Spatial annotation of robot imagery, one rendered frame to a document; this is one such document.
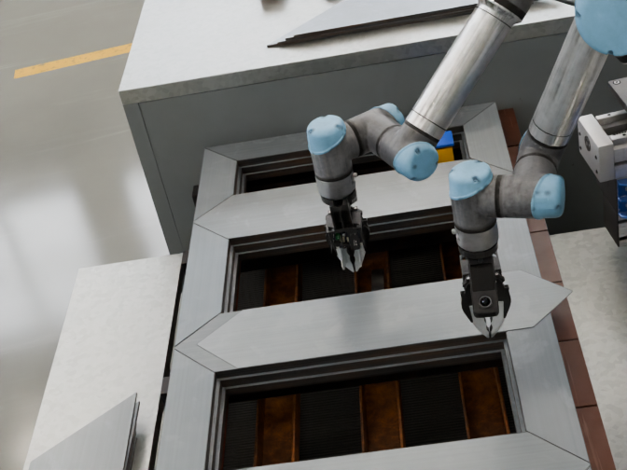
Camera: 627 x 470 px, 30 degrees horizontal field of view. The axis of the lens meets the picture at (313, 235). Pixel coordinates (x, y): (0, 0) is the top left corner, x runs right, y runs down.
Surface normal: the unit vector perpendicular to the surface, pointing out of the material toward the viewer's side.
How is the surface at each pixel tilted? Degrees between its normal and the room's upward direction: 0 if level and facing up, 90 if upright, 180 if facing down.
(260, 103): 90
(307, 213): 0
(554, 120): 88
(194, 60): 0
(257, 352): 0
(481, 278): 28
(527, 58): 90
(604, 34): 84
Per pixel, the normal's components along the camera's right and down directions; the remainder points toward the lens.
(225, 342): -0.18, -0.81
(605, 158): 0.14, 0.54
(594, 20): -0.36, 0.50
